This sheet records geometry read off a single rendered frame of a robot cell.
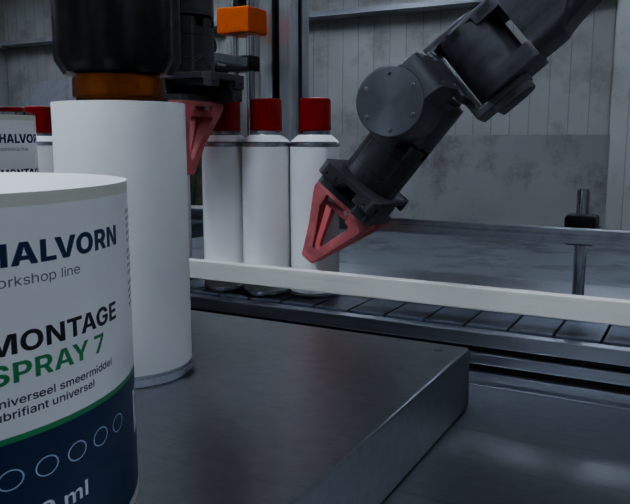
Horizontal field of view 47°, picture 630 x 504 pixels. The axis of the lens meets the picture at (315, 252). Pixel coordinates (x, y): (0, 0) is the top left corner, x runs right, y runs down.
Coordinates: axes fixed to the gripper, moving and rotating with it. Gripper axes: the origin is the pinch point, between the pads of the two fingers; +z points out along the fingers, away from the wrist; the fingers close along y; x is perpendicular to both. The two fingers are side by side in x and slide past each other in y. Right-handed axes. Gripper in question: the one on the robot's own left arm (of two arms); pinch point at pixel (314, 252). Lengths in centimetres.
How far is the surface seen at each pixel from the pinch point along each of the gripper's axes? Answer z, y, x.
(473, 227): -11.3, -5.0, 9.8
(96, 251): -9.7, 43.6, 4.9
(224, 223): 4.9, -0.7, -10.0
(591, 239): -17.6, -4.2, 18.7
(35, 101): 398, -753, -680
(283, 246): 2.6, -1.8, -3.5
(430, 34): -14, -739, -249
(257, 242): 3.6, -0.1, -5.5
